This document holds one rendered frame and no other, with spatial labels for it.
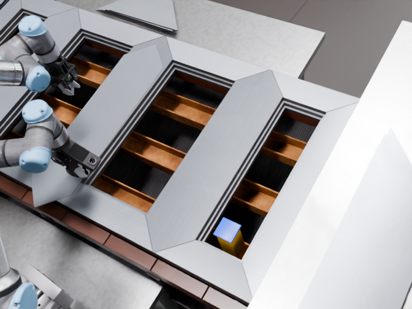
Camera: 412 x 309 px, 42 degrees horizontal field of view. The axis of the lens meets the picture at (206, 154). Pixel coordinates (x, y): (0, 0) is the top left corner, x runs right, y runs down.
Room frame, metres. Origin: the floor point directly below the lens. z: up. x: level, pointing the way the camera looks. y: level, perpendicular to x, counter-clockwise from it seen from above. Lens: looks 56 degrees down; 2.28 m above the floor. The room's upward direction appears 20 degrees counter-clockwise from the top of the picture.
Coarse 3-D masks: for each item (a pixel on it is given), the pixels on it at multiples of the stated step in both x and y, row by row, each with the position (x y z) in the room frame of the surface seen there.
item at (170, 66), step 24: (72, 48) 1.65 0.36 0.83; (120, 48) 1.56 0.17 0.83; (168, 48) 1.44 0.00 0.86; (168, 72) 1.35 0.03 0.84; (192, 72) 1.32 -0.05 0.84; (24, 96) 1.47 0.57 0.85; (144, 96) 1.26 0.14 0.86; (120, 144) 1.12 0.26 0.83; (264, 144) 0.94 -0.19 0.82; (240, 168) 0.86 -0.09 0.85; (216, 216) 0.74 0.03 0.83; (216, 288) 0.53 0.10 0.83
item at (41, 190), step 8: (32, 176) 1.09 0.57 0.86; (32, 184) 1.06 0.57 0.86; (40, 184) 1.05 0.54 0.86; (48, 184) 1.04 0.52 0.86; (32, 192) 1.03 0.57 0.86; (40, 192) 1.02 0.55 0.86; (48, 192) 1.01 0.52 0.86; (56, 192) 1.00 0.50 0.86; (64, 192) 0.99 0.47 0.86; (48, 200) 0.98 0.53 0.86
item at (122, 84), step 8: (112, 72) 1.42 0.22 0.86; (104, 80) 1.40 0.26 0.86; (112, 80) 1.39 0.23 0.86; (120, 80) 1.37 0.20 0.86; (128, 80) 1.36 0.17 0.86; (136, 80) 1.35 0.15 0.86; (112, 88) 1.35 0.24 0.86; (120, 88) 1.34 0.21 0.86; (128, 88) 1.32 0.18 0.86; (136, 88) 1.31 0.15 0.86; (144, 88) 1.30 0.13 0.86; (128, 96) 1.29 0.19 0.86; (136, 96) 1.27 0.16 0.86
